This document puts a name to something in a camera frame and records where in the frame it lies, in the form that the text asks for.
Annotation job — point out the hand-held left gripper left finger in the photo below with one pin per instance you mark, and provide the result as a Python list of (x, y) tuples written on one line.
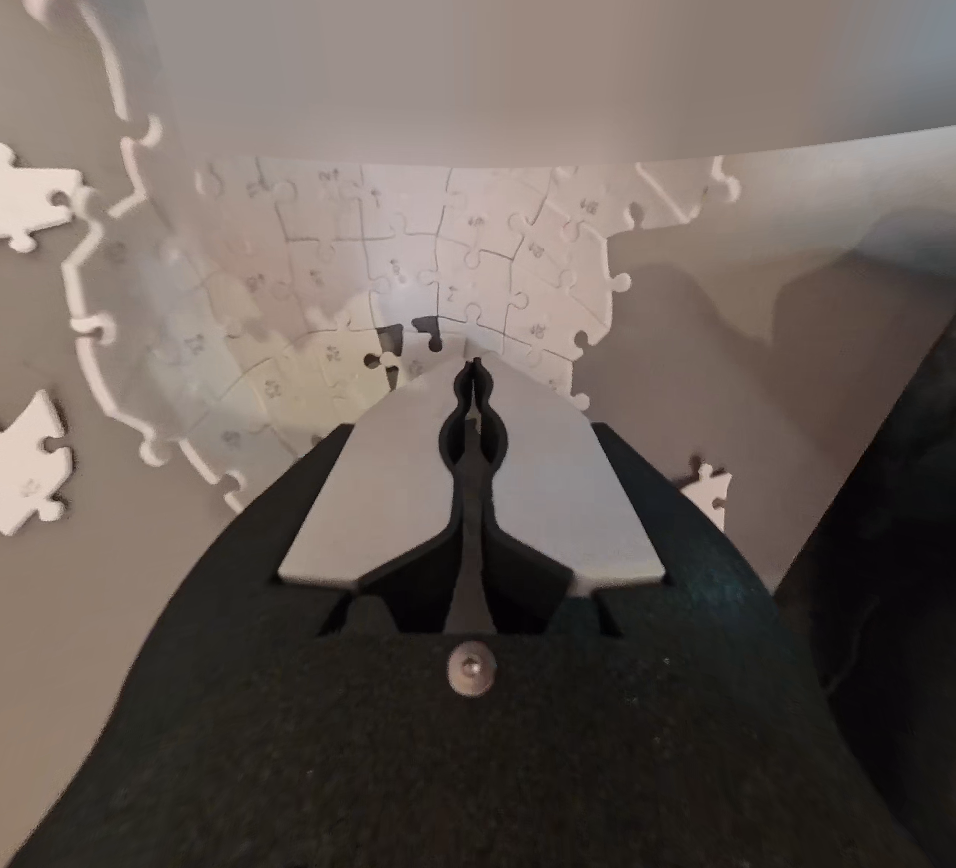
[(373, 494)]

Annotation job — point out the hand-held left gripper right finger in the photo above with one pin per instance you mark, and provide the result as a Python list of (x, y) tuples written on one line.
[(575, 494)]

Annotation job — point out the scatter of white puzzle pieces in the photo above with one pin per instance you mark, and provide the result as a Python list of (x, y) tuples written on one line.
[(30, 196)]

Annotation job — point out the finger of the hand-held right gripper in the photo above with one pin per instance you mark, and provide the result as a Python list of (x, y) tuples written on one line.
[(523, 24)]

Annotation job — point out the white jigsaw puzzle piece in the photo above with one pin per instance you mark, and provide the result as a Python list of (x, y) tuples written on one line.
[(706, 494)]

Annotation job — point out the partly built puzzle ball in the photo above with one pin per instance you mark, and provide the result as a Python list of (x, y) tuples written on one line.
[(485, 248)]

